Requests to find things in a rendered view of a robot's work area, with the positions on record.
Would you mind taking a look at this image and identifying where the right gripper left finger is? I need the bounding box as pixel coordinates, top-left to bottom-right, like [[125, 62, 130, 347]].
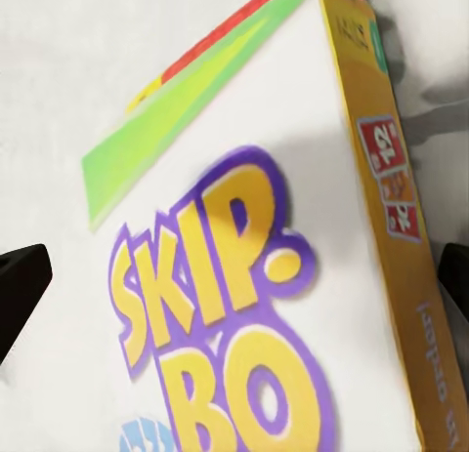
[[0, 243, 53, 365]]

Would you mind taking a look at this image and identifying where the board game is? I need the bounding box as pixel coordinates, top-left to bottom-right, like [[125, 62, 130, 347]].
[[77, 0, 469, 452]]

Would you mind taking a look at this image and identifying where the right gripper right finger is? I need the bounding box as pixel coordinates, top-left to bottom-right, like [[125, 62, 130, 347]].
[[437, 242, 469, 322]]

